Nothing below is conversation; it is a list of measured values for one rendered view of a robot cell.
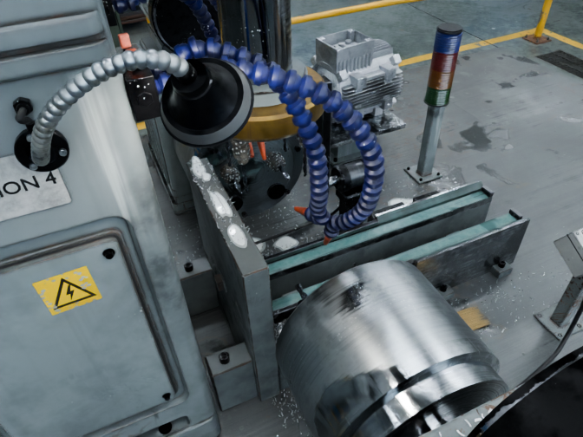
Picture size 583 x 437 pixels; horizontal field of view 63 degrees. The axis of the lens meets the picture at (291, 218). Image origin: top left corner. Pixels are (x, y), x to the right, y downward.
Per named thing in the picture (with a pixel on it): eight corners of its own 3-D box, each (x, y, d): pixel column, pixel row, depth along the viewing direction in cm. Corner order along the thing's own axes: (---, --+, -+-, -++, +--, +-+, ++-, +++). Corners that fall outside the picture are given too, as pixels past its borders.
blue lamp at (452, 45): (443, 56, 111) (447, 36, 108) (428, 47, 115) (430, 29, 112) (464, 51, 113) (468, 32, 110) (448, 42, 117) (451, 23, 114)
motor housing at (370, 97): (343, 134, 133) (347, 69, 120) (307, 107, 145) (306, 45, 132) (399, 114, 140) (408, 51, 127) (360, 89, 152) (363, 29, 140)
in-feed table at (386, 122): (330, 179, 138) (331, 144, 130) (291, 134, 156) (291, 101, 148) (401, 158, 144) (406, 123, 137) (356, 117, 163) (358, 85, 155)
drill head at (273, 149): (214, 257, 99) (194, 157, 83) (168, 157, 128) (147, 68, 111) (322, 222, 107) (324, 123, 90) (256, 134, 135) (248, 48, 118)
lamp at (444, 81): (436, 92, 117) (440, 75, 114) (422, 82, 121) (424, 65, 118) (456, 87, 119) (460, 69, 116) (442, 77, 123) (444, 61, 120)
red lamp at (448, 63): (440, 75, 114) (443, 56, 111) (424, 65, 118) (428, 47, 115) (460, 69, 116) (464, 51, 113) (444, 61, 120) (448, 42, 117)
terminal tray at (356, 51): (337, 77, 125) (337, 50, 120) (314, 63, 132) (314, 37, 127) (373, 66, 130) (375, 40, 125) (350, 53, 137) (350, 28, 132)
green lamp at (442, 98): (434, 108, 120) (436, 92, 117) (419, 98, 124) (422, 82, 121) (453, 103, 122) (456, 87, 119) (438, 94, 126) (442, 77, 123)
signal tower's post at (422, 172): (419, 185, 134) (447, 35, 107) (402, 170, 140) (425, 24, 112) (442, 177, 137) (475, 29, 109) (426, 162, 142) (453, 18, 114)
